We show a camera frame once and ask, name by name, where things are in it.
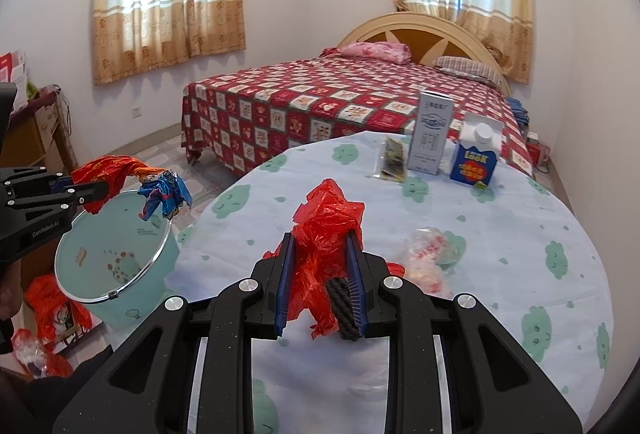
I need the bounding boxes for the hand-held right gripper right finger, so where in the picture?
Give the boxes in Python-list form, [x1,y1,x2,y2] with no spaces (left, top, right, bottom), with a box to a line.
[345,231,583,434]

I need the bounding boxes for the red and blue foil wrapper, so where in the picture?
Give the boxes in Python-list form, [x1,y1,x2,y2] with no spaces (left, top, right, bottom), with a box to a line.
[71,154,193,221]

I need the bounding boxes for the small red box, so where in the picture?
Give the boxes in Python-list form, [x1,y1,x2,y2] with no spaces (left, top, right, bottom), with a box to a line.
[525,131,551,165]

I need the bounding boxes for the striped pillow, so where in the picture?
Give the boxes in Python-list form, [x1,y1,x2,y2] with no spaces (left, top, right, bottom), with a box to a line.
[432,56,503,88]

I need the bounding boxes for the white and red boxes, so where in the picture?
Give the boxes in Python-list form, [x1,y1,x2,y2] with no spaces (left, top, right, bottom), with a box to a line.
[0,50,31,112]

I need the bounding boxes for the clear red-printed plastic bag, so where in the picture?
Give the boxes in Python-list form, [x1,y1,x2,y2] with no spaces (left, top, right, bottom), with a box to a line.
[397,227,463,300]

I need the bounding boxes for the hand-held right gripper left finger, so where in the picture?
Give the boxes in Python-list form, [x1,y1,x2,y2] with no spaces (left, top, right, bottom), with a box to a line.
[52,231,298,434]

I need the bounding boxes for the blue folded cloth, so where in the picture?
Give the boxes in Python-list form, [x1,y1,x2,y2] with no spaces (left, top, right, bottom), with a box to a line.
[506,97,531,127]

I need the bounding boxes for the teal trash bin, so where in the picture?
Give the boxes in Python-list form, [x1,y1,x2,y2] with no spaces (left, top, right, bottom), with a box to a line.
[54,189,181,329]

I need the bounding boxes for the red plastic bag with white print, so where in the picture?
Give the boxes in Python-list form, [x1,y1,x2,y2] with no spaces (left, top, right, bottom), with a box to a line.
[25,274,93,340]

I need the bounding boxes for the tall grey milk carton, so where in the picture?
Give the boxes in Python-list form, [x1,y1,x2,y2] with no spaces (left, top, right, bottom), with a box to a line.
[406,90,455,176]

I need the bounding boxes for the crumpled red plastic bag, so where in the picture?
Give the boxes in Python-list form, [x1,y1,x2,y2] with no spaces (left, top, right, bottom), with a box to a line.
[11,328,73,380]

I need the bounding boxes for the bed with red patterned quilt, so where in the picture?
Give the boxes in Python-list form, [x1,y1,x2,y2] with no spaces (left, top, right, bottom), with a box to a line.
[181,55,536,180]

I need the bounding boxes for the round table with patterned cloth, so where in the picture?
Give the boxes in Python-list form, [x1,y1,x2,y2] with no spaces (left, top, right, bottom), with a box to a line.
[162,130,615,434]

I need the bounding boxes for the cream wooden bed headboard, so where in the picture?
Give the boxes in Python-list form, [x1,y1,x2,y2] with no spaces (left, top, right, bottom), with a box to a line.
[337,12,512,98]

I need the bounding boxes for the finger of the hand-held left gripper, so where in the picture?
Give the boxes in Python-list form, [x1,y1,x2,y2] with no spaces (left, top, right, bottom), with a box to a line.
[49,175,110,215]

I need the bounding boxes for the blue carton with white cap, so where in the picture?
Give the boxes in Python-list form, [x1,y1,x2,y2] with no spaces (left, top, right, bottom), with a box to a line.
[449,111,505,190]

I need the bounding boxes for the cardboard box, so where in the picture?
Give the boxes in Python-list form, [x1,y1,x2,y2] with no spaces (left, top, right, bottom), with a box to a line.
[10,107,68,167]

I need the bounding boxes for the pink pillow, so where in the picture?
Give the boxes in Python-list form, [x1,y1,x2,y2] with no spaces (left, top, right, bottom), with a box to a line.
[322,41,412,65]

